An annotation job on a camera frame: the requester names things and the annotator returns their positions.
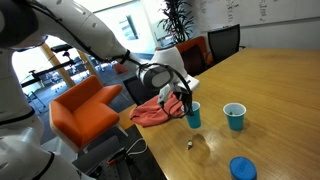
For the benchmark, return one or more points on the blue lidded jar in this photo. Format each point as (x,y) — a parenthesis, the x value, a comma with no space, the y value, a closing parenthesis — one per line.
(242,168)

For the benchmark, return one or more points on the black chair by whiteboard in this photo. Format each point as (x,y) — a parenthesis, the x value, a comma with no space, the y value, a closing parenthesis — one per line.
(224,42)

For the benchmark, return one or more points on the small crumpled foil piece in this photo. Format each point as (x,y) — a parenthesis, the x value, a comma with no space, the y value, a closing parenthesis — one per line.
(189,144)

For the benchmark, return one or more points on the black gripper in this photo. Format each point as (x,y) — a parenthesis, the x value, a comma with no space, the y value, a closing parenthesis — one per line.
(183,88)

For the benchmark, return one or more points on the orange armchair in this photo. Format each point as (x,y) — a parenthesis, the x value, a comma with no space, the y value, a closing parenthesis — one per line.
(81,114)

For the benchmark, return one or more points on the potted plant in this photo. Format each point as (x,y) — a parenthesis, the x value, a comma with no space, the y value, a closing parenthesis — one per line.
(178,19)

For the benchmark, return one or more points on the teal plastic cup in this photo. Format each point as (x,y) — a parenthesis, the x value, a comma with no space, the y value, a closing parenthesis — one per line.
(194,121)
(235,113)

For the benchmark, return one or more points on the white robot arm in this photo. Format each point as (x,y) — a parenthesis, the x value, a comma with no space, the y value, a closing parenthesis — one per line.
(26,24)

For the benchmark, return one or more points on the orange cloth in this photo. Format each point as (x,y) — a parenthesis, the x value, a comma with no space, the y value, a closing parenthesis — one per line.
(150,113)

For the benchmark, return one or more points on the orange chair behind table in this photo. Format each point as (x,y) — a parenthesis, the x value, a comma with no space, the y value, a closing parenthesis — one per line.
(189,57)

